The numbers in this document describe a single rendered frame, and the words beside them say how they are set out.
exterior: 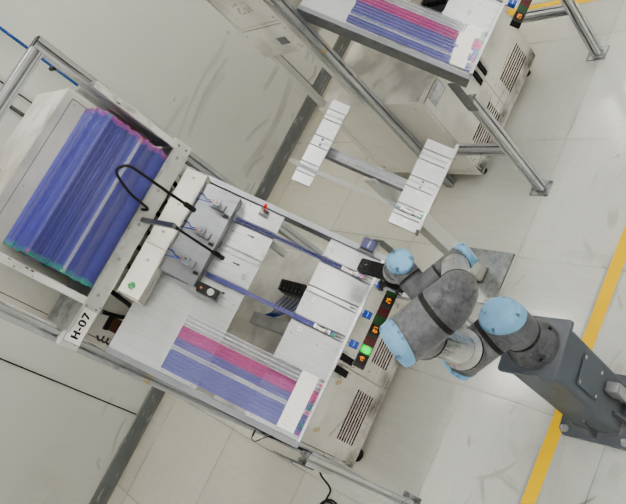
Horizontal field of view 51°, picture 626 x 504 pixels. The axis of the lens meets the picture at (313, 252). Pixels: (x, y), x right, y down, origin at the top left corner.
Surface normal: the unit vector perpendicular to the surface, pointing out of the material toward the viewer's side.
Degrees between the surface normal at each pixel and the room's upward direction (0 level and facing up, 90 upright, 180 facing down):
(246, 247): 45
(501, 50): 90
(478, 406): 0
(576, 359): 90
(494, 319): 8
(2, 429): 90
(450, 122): 90
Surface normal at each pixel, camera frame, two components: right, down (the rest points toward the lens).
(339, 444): 0.64, 0.11
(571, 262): -0.64, -0.47
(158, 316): 0.00, -0.25
